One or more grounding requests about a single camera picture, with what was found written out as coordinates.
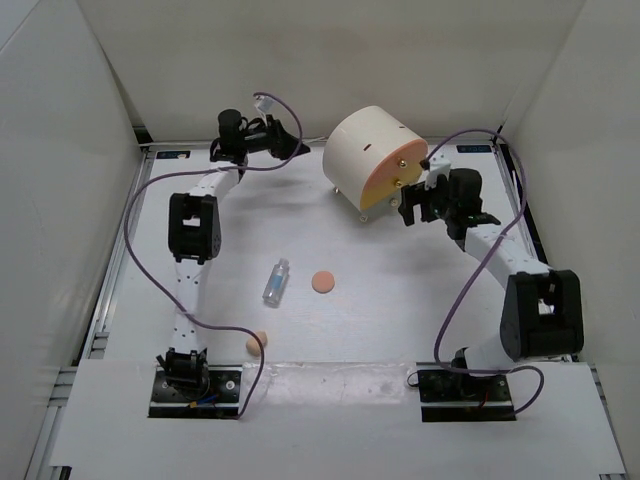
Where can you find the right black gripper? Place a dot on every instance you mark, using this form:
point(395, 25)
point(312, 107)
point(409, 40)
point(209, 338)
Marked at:
point(410, 196)

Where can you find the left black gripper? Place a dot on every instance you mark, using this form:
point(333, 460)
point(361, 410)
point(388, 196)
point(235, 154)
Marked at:
point(280, 142)

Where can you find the pale bottom drawer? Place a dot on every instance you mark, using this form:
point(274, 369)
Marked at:
point(386, 206)

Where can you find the yellow drawer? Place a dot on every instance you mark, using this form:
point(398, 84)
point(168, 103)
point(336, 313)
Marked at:
point(385, 180)

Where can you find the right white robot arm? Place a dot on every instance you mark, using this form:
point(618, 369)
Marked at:
point(542, 308)

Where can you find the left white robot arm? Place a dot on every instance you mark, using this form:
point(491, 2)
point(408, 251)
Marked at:
point(194, 235)

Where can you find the beige makeup sponge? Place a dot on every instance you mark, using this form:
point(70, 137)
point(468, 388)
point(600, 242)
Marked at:
point(256, 343)

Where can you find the cream round drawer cabinet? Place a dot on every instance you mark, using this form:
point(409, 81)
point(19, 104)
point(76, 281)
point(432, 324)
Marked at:
point(357, 145)

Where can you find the round peach powder puff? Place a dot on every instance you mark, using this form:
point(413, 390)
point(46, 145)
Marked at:
point(323, 282)

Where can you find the clear bottle blue label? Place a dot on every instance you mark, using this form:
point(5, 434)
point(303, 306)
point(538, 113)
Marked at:
point(276, 283)

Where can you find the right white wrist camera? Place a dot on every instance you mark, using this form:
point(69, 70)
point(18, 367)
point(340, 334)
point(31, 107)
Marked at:
point(435, 167)

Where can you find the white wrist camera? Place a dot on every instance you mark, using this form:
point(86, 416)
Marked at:
point(263, 104)
point(435, 167)

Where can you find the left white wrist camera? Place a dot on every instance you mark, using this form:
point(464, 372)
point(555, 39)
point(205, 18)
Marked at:
point(263, 104)

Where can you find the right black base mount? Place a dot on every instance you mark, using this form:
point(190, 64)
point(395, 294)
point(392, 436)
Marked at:
point(447, 397)

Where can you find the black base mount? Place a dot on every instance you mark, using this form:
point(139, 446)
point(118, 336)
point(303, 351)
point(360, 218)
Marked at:
point(219, 399)
point(447, 397)

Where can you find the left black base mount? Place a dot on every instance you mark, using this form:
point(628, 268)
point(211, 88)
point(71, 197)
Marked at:
point(219, 399)

